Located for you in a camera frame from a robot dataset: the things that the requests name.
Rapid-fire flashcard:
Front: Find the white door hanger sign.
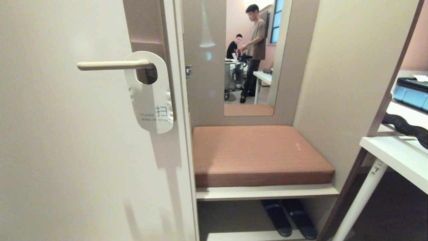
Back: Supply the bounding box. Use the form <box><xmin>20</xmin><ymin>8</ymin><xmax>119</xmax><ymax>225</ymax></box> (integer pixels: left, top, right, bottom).
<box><xmin>124</xmin><ymin>51</ymin><xmax>175</xmax><ymax>135</ymax></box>

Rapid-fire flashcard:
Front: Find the white door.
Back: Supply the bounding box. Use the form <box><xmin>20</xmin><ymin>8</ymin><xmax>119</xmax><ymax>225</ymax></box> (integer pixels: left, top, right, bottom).
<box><xmin>0</xmin><ymin>0</ymin><xmax>200</xmax><ymax>241</ymax></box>

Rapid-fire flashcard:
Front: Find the brown seat cushion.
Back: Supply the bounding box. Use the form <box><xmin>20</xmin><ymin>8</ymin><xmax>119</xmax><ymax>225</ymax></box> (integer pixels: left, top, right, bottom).
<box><xmin>192</xmin><ymin>126</ymin><xmax>335</xmax><ymax>188</ymax></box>

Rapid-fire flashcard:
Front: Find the white bench board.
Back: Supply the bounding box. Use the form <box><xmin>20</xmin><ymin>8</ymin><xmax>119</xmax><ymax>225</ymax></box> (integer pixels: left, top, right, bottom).
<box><xmin>196</xmin><ymin>183</ymin><xmax>340</xmax><ymax>202</ymax></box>

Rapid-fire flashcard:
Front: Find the black slipper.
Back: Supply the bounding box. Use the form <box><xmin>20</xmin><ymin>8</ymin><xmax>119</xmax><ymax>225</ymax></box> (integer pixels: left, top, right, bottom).
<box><xmin>261</xmin><ymin>199</ymin><xmax>293</xmax><ymax>238</ymax></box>
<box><xmin>283</xmin><ymin>199</ymin><xmax>318</xmax><ymax>240</ymax></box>

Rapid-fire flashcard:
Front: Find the white bottom shelf board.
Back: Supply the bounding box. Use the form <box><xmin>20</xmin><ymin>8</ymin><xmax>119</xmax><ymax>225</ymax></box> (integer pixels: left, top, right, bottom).
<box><xmin>206</xmin><ymin>230</ymin><xmax>307</xmax><ymax>241</ymax></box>

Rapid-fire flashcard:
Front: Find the white table leg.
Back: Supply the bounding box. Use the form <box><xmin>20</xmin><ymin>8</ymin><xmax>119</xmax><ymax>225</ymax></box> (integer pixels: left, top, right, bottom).
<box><xmin>331</xmin><ymin>159</ymin><xmax>390</xmax><ymax>241</ymax></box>

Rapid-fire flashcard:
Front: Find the white table top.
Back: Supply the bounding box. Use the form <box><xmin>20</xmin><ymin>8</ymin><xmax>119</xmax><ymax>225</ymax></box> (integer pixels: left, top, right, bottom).
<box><xmin>359</xmin><ymin>135</ymin><xmax>428</xmax><ymax>195</ymax></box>

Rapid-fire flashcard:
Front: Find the black wavy bar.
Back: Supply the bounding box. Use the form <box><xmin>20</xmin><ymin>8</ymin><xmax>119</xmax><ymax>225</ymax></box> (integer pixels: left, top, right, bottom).
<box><xmin>382</xmin><ymin>113</ymin><xmax>428</xmax><ymax>150</ymax></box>

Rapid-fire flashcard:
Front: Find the blue case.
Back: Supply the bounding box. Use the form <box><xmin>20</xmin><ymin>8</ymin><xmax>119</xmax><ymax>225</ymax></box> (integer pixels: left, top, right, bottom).
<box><xmin>392</xmin><ymin>77</ymin><xmax>428</xmax><ymax>113</ymax></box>

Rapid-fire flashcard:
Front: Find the wall mirror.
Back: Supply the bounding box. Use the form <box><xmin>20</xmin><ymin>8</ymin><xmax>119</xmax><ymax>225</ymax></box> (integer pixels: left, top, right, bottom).
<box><xmin>223</xmin><ymin>0</ymin><xmax>293</xmax><ymax>117</ymax></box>

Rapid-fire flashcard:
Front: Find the cream lever door handle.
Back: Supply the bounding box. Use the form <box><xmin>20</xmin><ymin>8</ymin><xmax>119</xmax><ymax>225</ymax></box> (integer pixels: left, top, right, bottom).
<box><xmin>77</xmin><ymin>60</ymin><xmax>155</xmax><ymax>71</ymax></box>

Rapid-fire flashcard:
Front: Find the metal door handle plate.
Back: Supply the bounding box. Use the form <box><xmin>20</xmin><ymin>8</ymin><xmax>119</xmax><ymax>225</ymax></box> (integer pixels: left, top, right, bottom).
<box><xmin>122</xmin><ymin>0</ymin><xmax>177</xmax><ymax>123</ymax></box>

